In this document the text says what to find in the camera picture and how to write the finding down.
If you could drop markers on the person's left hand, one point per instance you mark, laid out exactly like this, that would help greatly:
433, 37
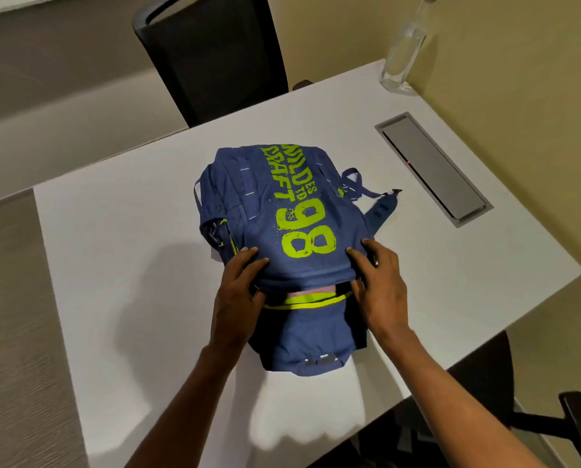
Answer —
234, 307

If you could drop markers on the person's right hand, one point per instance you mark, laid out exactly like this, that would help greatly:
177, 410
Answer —
383, 297

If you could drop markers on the person's left middle finger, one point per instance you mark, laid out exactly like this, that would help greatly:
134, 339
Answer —
244, 258

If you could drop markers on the person's right middle finger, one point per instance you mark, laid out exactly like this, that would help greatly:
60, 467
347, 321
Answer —
374, 247

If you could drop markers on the person's left thumb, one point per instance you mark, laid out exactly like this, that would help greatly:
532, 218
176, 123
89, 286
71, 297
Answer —
259, 297

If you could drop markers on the person's right thumb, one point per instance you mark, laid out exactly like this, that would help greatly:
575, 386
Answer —
358, 289

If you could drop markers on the blue backpack with green print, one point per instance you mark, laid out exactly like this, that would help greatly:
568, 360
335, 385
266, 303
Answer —
290, 238

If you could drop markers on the person's left forearm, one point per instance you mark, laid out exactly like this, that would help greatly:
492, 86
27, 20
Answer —
183, 409

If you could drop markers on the person's right forearm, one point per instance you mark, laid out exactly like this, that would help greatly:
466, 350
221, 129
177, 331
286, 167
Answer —
456, 404

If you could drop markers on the black office chair with armrest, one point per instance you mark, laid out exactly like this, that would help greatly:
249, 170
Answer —
465, 409

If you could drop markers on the clear plastic water bottle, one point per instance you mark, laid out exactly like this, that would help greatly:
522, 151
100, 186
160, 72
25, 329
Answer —
405, 48

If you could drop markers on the black mesh office chair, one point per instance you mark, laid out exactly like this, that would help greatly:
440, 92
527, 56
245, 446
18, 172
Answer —
212, 53

